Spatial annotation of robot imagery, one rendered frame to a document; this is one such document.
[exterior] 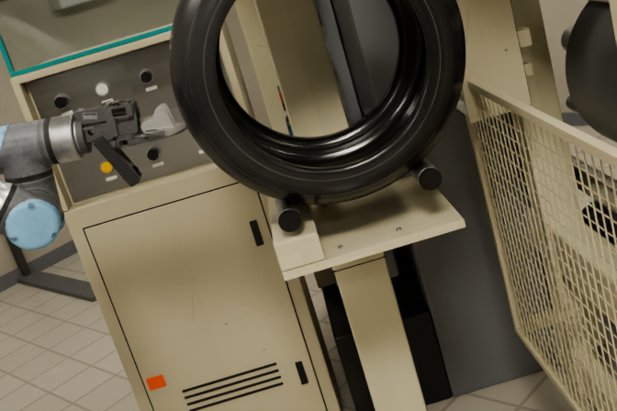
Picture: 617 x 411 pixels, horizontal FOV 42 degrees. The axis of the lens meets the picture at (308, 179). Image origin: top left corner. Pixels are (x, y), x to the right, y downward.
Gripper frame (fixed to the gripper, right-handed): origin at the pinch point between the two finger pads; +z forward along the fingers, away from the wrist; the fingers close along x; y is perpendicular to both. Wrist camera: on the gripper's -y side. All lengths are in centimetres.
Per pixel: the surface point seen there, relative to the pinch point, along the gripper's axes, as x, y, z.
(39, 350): 184, -125, -104
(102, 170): 55, -18, -29
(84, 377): 143, -121, -75
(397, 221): -1.5, -26.1, 38.8
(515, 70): 19, -3, 73
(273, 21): 26.4, 15.6, 21.4
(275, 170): -11.6, -8.3, 16.2
